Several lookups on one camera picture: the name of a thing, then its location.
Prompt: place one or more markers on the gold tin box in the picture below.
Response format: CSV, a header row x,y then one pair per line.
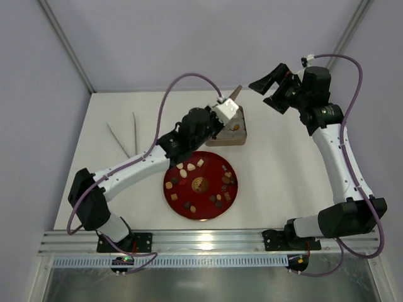
x,y
228,137

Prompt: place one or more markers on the white swirl oval chocolate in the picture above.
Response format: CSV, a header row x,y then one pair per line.
x,y
183,173

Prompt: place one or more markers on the gold tin lid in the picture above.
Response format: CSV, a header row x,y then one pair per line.
x,y
236,94

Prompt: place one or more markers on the white shell chocolate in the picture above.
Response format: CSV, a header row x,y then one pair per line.
x,y
191,167

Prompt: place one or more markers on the brown layered rectangle chocolate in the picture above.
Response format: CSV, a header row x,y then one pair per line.
x,y
227,196

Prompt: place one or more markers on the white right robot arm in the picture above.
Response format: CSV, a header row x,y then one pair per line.
x,y
355,210

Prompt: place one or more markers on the slotted white cable duct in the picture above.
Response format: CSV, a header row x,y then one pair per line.
x,y
171,261

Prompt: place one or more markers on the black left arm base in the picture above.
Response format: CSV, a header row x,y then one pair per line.
x,y
137,242

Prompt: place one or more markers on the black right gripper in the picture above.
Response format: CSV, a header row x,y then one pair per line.
x,y
282,92

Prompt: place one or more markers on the aluminium front rail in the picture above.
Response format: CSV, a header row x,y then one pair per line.
x,y
179,242

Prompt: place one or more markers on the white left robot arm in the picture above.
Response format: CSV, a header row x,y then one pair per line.
x,y
90,192

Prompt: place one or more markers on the red round plate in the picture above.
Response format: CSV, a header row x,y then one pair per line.
x,y
203,182

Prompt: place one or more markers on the metal tongs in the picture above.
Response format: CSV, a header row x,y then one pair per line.
x,y
124,131

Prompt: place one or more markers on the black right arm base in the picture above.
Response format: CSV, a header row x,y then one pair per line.
x,y
279,241

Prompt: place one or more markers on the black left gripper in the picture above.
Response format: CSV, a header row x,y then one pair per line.
x,y
216,123

